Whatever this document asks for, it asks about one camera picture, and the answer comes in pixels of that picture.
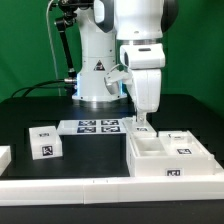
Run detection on white border rail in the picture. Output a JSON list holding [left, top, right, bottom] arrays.
[[0, 175, 224, 206], [190, 136, 224, 175]]

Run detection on black cables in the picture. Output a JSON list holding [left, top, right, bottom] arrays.
[[10, 78, 78, 98]]

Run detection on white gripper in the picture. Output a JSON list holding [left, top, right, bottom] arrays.
[[127, 69, 162, 123]]

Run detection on white right border rail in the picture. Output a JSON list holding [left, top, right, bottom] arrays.
[[190, 136, 224, 175]]

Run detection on grey thin cable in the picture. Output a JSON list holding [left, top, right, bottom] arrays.
[[45, 0, 62, 97]]

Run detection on white flat top panel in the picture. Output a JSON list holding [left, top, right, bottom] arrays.
[[57, 119, 126, 135]]

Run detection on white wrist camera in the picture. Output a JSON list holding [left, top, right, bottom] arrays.
[[104, 70, 131, 95]]

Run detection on small white cube block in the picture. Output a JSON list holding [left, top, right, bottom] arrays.
[[29, 126, 63, 160]]

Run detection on white cabinet door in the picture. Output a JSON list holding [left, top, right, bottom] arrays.
[[122, 116, 157, 138], [157, 130, 203, 156]]

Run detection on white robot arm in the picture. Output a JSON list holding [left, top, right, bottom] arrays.
[[58, 0, 178, 122]]

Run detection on white left border piece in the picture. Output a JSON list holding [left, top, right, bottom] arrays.
[[0, 146, 11, 176]]

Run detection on white cabinet body box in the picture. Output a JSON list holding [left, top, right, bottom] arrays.
[[126, 132, 216, 178]]

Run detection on white front border rail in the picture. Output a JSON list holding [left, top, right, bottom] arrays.
[[0, 175, 224, 206]]

